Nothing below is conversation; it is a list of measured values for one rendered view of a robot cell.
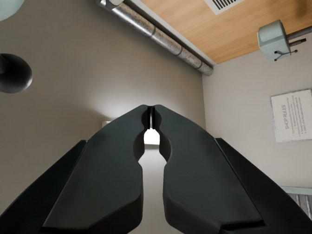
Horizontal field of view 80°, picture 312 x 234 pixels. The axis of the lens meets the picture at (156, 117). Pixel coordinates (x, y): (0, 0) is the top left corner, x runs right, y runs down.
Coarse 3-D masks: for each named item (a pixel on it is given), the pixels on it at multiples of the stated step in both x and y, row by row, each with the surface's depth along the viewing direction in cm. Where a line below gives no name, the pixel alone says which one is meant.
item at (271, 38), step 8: (272, 24) 169; (280, 24) 165; (264, 32) 173; (272, 32) 170; (280, 32) 167; (296, 32) 180; (304, 32) 177; (264, 40) 178; (272, 40) 180; (280, 40) 176; (288, 40) 207; (296, 40) 197; (304, 40) 192; (264, 48) 188; (272, 48) 189; (280, 48) 190; (288, 48) 192; (272, 56) 206; (280, 56) 204; (288, 56) 208
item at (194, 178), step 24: (168, 120) 10; (168, 144) 9; (192, 144) 8; (216, 144) 8; (168, 168) 7; (192, 168) 7; (216, 168) 7; (168, 192) 6; (192, 192) 6; (216, 192) 6; (240, 192) 6; (168, 216) 7; (192, 216) 6; (216, 216) 5; (240, 216) 5
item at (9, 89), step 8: (0, 56) 14; (8, 56) 16; (16, 56) 16; (0, 64) 14; (8, 64) 15; (16, 64) 16; (24, 64) 16; (0, 72) 15; (8, 72) 15; (16, 72) 16; (24, 72) 16; (0, 80) 15; (8, 80) 16; (16, 80) 16; (24, 80) 16; (0, 88) 16; (8, 88) 16; (16, 88) 16; (24, 88) 17
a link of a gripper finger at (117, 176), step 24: (120, 120) 10; (144, 120) 11; (96, 144) 8; (120, 144) 8; (96, 168) 7; (120, 168) 7; (72, 192) 6; (96, 192) 6; (120, 192) 6; (48, 216) 5; (72, 216) 5; (96, 216) 5; (120, 216) 6
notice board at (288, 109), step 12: (276, 96) 254; (288, 96) 245; (300, 96) 236; (276, 108) 252; (288, 108) 243; (300, 108) 234; (276, 120) 250; (288, 120) 241; (300, 120) 233; (276, 132) 248; (288, 132) 239; (300, 132) 231
